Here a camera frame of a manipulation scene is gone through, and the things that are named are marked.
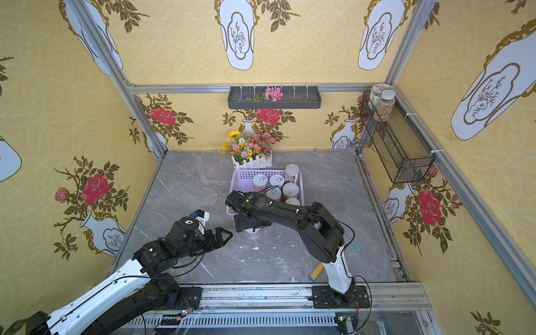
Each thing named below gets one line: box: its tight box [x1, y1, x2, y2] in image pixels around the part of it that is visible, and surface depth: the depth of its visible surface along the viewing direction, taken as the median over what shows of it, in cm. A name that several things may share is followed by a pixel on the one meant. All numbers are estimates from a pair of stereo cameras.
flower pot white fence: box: [221, 129, 276, 170], surface depth 105 cm
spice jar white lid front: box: [373, 89, 396, 123], surface depth 82 cm
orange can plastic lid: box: [281, 182, 300, 198], surface depth 97 cm
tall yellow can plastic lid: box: [285, 163, 300, 177], surface depth 97 cm
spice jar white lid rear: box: [368, 83, 394, 111], surface depth 87 cm
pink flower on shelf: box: [262, 85, 285, 102], surface depth 90 cm
